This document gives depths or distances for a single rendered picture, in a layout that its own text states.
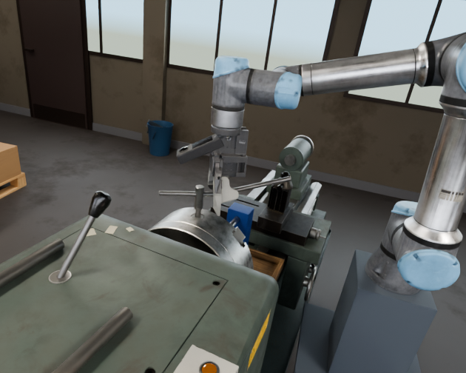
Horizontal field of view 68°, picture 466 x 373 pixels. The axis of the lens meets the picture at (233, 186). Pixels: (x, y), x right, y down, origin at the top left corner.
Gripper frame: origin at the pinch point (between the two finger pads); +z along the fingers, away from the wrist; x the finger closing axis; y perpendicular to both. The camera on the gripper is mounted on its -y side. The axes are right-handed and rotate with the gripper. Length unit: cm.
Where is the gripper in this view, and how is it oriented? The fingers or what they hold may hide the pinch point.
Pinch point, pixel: (211, 202)
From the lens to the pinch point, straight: 88.3
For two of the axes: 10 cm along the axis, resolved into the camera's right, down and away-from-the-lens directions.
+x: -1.7, -4.2, 8.9
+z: -0.9, 9.1, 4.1
